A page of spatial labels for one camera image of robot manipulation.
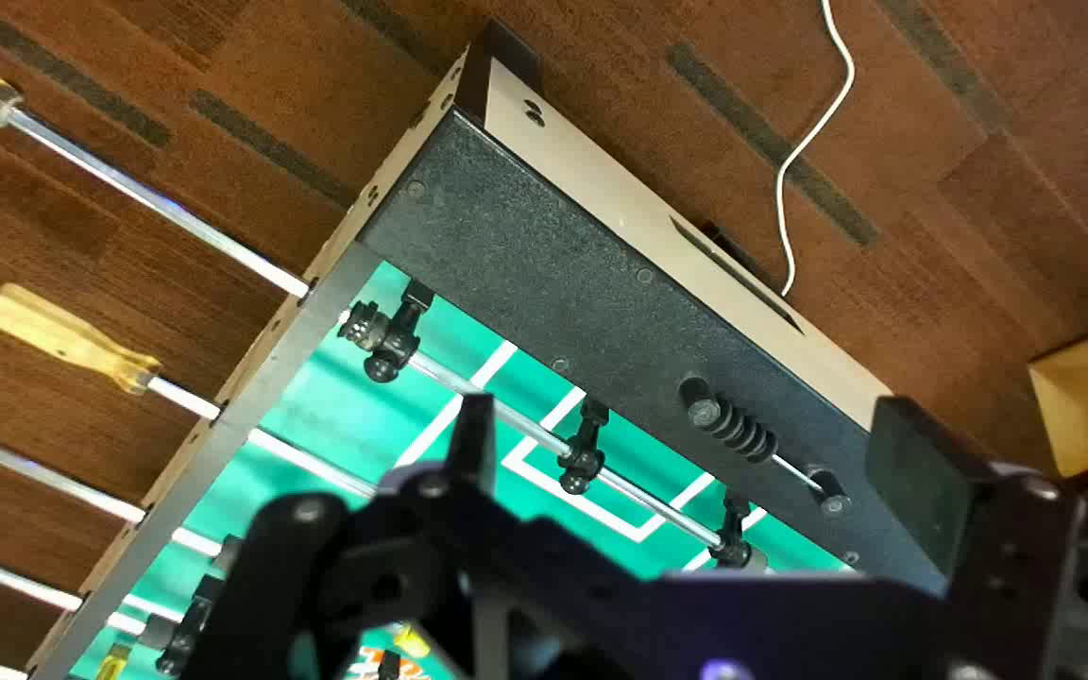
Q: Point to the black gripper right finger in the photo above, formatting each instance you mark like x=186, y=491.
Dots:
x=1012, y=554

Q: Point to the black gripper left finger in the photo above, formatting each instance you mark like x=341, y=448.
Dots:
x=303, y=554

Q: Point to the three black player foosball rod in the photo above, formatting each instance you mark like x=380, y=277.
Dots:
x=154, y=203

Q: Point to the three yellow player foosball rod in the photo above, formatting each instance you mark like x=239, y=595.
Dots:
x=41, y=471

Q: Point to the five black player foosball rod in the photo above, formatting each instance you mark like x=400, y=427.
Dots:
x=18, y=582

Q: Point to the black bead score counter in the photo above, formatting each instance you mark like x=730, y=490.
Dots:
x=730, y=427

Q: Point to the foosball table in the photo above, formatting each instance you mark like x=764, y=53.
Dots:
x=567, y=277

